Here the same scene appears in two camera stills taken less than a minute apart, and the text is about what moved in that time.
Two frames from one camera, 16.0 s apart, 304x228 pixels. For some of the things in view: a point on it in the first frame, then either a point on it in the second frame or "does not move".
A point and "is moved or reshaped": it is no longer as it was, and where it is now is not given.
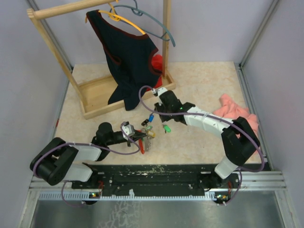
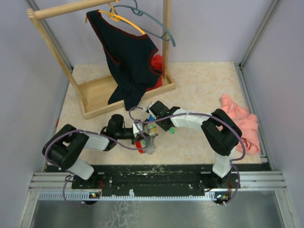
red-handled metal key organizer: [145, 144] is moved or reshaped
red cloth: [157, 62] does not move
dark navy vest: [128, 55] does not move
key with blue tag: [151, 117] does not move
